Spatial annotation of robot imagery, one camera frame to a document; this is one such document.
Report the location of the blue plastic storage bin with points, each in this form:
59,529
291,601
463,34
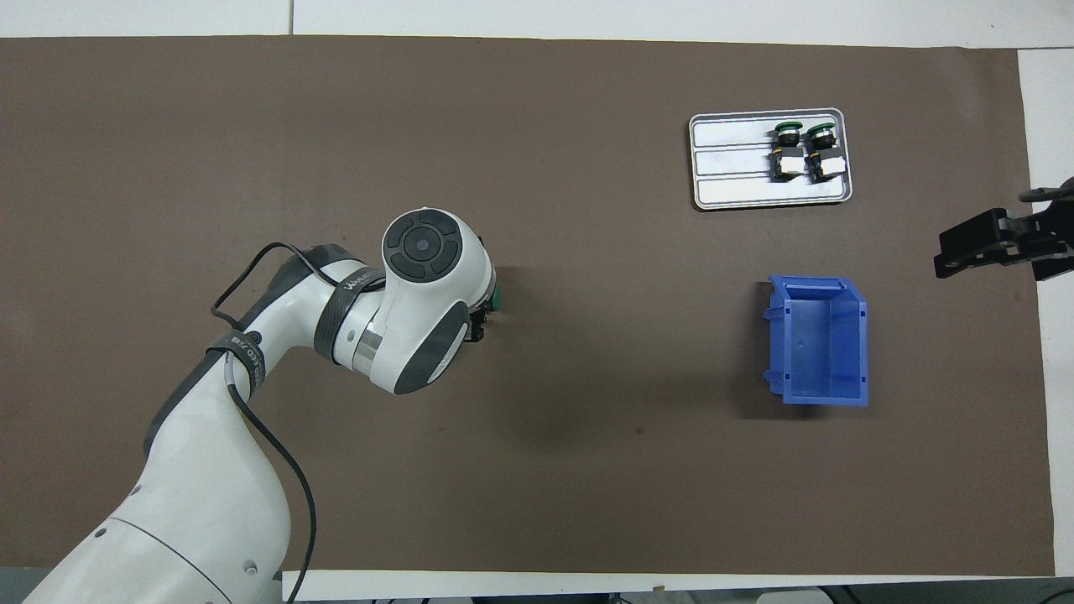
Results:
818,344

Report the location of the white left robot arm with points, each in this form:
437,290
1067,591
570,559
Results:
210,503

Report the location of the brown table mat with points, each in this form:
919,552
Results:
587,461

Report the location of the silver metal tray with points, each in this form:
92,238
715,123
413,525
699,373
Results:
730,184

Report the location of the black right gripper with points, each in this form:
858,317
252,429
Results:
1045,235

